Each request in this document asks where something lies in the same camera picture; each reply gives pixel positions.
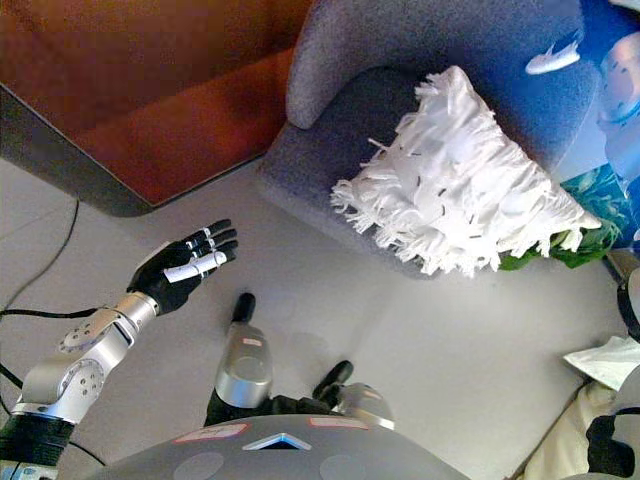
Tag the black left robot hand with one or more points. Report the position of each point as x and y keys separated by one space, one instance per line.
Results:
x=172 y=272

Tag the white fringed throw pillow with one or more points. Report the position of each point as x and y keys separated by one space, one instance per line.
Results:
x=460 y=175

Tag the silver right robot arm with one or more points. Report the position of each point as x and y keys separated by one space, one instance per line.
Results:
x=612 y=445

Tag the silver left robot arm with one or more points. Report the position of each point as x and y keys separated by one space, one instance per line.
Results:
x=85 y=365

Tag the silver left robot leg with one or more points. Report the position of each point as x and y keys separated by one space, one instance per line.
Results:
x=245 y=360

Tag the silver robot leg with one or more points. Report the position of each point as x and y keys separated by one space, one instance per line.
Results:
x=360 y=395
x=245 y=360

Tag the grey robot torso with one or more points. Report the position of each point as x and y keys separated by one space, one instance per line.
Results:
x=280 y=455

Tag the silver right robot leg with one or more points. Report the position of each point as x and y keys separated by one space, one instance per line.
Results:
x=360 y=395

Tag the grey fabric armchair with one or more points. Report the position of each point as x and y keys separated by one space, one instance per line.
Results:
x=340 y=115

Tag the green leafy potted plant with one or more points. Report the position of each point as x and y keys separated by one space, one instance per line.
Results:
x=580 y=250

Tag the white patterned cloth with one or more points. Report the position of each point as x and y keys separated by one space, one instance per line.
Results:
x=605 y=360

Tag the blue ocean picture panel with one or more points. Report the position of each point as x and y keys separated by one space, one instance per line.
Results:
x=607 y=75

